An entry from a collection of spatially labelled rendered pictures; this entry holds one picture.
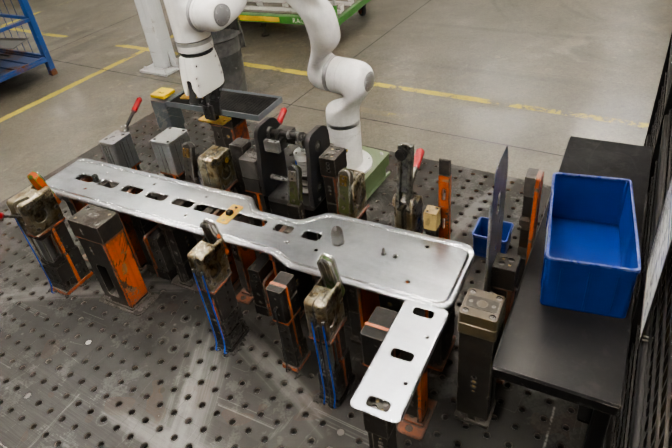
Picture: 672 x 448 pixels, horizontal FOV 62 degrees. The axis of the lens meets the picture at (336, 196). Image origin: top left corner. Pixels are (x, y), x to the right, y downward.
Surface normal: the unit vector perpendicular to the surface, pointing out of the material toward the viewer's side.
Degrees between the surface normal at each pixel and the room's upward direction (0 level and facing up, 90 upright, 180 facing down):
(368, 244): 0
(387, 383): 0
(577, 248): 0
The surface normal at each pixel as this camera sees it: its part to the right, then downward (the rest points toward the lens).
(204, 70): 0.83, 0.25
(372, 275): -0.10, -0.81
